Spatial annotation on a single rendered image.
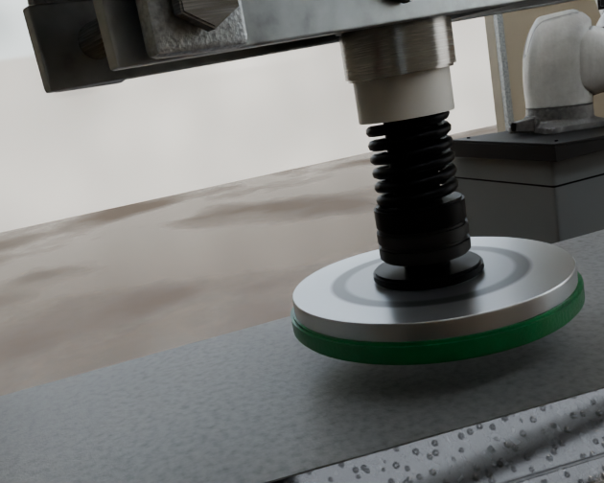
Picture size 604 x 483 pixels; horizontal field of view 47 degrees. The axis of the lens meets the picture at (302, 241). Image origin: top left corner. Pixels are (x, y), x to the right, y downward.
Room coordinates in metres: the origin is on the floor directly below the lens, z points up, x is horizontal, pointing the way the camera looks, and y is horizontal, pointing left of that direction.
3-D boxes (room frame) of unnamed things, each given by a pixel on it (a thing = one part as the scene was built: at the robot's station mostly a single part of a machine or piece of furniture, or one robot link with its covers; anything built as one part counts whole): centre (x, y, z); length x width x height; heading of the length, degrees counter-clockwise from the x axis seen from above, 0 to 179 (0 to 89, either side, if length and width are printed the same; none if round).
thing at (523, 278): (0.52, -0.09, 0.87); 0.21 x 0.21 x 0.01
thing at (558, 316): (0.52, -0.09, 0.87); 0.22 x 0.22 x 0.04
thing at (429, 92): (0.52, -0.09, 1.02); 0.07 x 0.07 x 0.04
